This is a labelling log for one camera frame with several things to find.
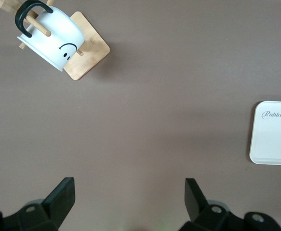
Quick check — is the wooden mug rack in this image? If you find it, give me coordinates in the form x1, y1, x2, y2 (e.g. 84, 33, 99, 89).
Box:
0, 0, 111, 81

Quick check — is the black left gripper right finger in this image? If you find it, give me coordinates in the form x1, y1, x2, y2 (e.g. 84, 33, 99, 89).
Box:
178, 178, 281, 231

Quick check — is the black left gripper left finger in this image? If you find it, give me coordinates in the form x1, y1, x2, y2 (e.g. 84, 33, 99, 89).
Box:
0, 177, 76, 231

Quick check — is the cream rectangular tray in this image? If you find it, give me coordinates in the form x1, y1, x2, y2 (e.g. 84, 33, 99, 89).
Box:
248, 101, 281, 166

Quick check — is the white smiley mug black handle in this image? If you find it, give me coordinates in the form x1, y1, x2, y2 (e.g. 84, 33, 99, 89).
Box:
14, 0, 85, 72

